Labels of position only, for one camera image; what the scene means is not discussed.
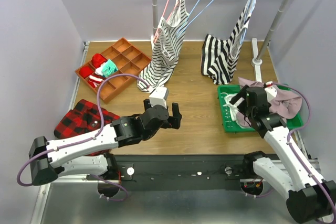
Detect grey right rack pole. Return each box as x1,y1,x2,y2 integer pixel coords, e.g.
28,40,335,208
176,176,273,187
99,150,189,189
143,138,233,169
257,0,289,60

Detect red sock rolled front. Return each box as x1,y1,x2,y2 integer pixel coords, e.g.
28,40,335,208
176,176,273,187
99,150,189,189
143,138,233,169
78,65,95,79

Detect pink wire hanger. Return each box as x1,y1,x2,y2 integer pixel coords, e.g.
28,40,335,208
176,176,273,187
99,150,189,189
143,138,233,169
153,0,189,44

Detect red black plaid shirt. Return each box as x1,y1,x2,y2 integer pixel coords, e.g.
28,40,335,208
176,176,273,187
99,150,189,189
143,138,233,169
54,99,121,156

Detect red white striped sock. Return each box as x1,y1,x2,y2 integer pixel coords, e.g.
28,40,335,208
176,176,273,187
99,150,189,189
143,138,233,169
88,75,104,89

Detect white garment in tray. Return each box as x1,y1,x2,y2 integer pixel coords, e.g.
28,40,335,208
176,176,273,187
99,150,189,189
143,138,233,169
221,92,248,129

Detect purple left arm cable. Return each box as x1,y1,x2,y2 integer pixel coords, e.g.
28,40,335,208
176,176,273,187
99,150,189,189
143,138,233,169
16,73,152,188

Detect grey rack pole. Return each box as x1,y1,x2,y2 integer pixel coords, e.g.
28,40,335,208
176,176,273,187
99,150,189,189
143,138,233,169
257,0,289,60
150,0,158,47

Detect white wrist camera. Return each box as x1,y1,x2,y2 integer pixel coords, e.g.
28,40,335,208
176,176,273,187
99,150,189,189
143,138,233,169
264,81,277,102
149,87,169,109

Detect blue wire hanger right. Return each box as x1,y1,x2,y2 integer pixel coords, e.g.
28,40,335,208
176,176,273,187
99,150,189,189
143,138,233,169
238,0,257,46

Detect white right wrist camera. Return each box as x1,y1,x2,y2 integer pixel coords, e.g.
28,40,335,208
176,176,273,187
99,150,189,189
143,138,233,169
264,81,277,102

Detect mauve tank top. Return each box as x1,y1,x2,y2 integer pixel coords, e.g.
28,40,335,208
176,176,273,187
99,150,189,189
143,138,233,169
236,77,302,128

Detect thin striped white tank top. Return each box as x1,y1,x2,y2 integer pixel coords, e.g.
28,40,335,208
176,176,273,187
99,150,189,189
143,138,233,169
137,0,190,92

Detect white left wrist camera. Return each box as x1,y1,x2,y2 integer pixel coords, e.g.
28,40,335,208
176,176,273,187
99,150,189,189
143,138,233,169
149,87,169,109

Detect wide striped black white top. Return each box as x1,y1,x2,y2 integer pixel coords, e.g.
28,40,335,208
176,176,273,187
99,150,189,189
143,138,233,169
201,11,243,85

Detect red sock rolled back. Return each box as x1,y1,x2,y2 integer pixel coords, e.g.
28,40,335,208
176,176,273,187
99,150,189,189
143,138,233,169
91,54,107,68

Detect red sock rolled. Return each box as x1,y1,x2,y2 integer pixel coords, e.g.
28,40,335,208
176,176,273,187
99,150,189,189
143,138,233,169
91,54,107,68
78,65,95,79

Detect blue wire hanger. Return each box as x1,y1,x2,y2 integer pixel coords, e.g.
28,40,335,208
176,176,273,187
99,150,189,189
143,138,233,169
238,0,257,46
176,0,215,38

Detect grey left rack pole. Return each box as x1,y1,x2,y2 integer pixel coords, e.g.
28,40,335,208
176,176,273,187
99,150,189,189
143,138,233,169
150,0,158,47

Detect aluminium frame rail left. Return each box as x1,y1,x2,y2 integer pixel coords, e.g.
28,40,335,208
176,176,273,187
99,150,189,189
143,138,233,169
30,41,90,224

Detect teal and white sock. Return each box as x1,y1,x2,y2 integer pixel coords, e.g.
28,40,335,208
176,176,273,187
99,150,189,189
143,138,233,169
95,59,119,78

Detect blue wire hanger middle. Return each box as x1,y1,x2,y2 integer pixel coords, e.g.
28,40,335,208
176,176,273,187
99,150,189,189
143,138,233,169
176,0,215,38

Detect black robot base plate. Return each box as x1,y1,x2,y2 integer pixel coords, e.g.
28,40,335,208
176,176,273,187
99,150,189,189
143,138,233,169
102,153,258,191

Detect white rack base rail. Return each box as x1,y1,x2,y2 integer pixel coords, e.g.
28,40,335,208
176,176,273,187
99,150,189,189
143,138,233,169
251,38,263,82

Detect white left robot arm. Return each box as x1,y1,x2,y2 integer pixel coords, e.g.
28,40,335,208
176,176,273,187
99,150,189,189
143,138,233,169
28,99,182,186

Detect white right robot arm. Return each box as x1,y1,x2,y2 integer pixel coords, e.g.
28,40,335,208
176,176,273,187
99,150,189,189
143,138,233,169
230,83,335,223

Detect green plastic tray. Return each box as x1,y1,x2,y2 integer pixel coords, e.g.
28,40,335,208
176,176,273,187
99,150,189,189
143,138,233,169
218,85,303,137

